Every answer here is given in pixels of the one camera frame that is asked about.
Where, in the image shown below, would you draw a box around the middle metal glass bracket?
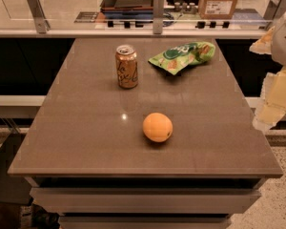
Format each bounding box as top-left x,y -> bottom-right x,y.
153,0 -> 164,34

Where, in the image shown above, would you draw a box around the left metal glass bracket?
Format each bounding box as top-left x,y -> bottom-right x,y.
27,0 -> 50,34

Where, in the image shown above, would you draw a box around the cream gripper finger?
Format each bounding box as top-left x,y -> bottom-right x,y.
253,66 -> 286,132
249,27 -> 275,54

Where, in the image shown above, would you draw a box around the green rice chip bag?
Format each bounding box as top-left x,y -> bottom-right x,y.
149,41 -> 215,75

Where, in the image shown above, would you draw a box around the upper grey drawer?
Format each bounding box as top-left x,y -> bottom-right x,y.
31,188 -> 261,214

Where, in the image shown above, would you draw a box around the lower grey drawer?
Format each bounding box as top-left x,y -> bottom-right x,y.
59,217 -> 231,229

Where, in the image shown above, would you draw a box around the grey drawer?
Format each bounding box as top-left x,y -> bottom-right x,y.
31,188 -> 261,214
59,217 -> 231,229

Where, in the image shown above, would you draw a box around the cardboard box with label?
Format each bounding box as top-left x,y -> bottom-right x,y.
198,0 -> 237,19

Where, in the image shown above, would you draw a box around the orange fruit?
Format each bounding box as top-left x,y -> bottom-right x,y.
143,113 -> 174,142

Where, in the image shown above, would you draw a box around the open dark tray box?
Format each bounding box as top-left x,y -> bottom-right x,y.
100,0 -> 153,20

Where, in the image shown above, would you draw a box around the gold soda can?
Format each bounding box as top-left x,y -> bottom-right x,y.
115,44 -> 138,89

